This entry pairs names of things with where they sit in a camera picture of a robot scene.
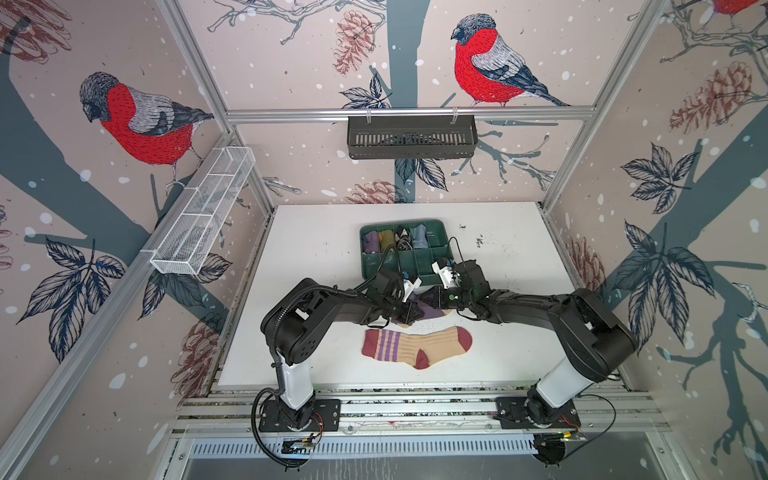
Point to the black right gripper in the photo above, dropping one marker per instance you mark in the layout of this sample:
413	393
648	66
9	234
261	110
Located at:
439	295

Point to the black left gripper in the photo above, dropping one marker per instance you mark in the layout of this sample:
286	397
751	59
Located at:
405	304

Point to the purple striped sock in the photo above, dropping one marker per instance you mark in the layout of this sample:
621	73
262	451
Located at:
421	306

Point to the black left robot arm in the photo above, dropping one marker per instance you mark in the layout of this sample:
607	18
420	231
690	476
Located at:
296	326

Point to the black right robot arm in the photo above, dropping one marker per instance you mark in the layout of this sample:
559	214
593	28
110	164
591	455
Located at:
595	342

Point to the green compartment tray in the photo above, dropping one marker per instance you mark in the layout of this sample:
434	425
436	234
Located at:
416	263

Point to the rolled purple sock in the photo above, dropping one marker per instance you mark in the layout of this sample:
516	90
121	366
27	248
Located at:
371	243

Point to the rolled black white sock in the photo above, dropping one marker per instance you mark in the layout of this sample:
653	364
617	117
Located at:
403	239

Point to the beige maroon striped sock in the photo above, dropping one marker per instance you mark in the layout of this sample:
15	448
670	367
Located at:
417	351

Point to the rolled blue grey sock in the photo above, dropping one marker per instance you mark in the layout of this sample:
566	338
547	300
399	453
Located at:
419	237

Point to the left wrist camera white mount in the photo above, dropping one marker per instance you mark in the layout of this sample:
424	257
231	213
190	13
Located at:
408	287

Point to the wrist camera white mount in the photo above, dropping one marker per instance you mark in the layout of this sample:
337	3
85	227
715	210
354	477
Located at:
444	269
408	287

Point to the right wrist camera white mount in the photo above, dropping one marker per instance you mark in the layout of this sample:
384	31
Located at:
444	269

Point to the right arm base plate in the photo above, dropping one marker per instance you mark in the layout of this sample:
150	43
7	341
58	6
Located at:
517	413

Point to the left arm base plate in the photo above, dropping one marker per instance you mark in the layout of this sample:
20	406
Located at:
275	416

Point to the black hanging wire basket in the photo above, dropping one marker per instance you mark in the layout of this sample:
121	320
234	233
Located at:
412	137

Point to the white mesh wall shelf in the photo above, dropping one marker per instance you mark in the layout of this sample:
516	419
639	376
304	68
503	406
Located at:
193	233

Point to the aluminium horizontal frame bar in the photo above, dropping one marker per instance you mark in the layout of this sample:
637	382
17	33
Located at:
524	113

